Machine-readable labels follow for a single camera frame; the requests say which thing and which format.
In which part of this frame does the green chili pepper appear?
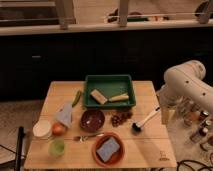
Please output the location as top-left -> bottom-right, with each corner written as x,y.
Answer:
72,90 -> 82,107

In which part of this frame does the blue sponge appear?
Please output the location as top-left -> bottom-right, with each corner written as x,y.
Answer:
96,137 -> 120,162

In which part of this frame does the green plastic tray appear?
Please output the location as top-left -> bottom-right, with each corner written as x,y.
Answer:
83,75 -> 136,109

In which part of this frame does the black floor cable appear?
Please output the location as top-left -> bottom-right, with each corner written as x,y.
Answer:
156,159 -> 213,171

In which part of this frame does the green cup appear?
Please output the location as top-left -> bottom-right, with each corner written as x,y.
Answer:
48,139 -> 65,157

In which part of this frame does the white cup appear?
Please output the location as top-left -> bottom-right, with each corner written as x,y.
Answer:
33,120 -> 52,139

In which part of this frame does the orange fruit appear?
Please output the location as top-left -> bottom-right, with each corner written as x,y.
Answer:
52,123 -> 66,136

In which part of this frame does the yellow corn cob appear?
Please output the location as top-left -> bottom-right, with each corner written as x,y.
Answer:
108,93 -> 129,102

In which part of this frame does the metal fork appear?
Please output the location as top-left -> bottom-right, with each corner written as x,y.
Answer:
73,133 -> 104,142

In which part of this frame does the grey folded cloth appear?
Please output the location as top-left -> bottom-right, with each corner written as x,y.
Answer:
55,102 -> 72,128

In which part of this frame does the black chair frame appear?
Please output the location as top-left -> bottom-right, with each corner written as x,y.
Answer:
0,126 -> 25,171

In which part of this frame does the orange bowl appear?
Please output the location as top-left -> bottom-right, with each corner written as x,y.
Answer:
92,132 -> 125,167

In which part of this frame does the brown grapes bunch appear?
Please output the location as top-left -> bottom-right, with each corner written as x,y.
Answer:
111,112 -> 132,127

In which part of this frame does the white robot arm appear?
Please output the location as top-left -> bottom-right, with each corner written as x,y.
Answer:
158,60 -> 213,125

